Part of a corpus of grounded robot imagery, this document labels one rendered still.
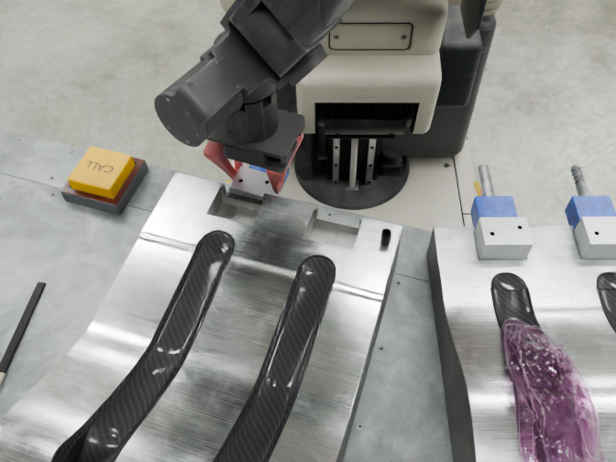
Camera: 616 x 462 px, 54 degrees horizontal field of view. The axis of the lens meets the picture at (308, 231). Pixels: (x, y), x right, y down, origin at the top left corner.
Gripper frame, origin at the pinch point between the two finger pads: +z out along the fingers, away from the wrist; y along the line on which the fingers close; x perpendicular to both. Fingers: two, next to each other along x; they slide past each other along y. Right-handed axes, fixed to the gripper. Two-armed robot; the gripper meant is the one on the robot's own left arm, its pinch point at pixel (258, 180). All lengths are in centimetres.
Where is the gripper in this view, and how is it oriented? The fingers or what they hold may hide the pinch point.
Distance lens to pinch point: 73.6
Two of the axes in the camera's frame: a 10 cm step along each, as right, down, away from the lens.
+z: 0.0, 5.9, 8.1
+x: 3.4, -7.6, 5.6
